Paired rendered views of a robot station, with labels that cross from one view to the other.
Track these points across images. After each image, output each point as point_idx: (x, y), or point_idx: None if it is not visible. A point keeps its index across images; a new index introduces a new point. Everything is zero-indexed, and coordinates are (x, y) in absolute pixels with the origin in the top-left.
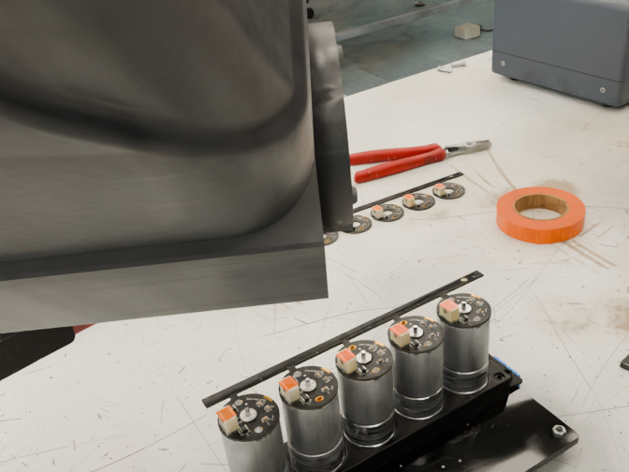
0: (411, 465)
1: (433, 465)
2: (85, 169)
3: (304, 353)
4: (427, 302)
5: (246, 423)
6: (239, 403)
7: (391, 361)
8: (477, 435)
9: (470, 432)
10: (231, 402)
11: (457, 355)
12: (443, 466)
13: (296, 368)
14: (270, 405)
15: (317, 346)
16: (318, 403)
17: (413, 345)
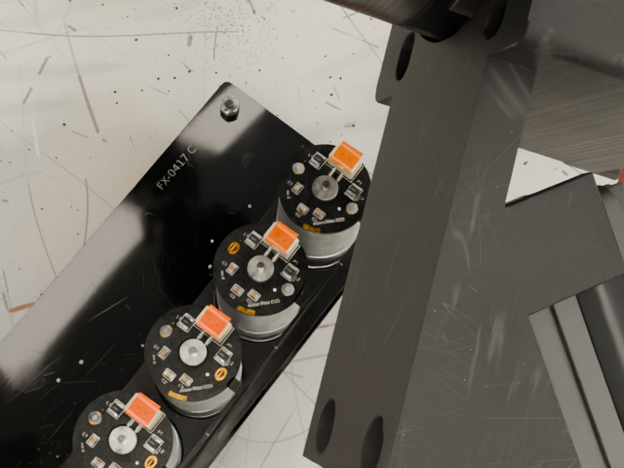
0: (127, 350)
1: (95, 360)
2: None
3: (295, 339)
4: None
5: (320, 174)
6: (349, 204)
7: (145, 357)
8: (39, 439)
9: (51, 441)
10: (363, 206)
11: None
12: (81, 361)
13: (294, 301)
14: (300, 214)
15: (280, 362)
16: (231, 239)
17: (118, 402)
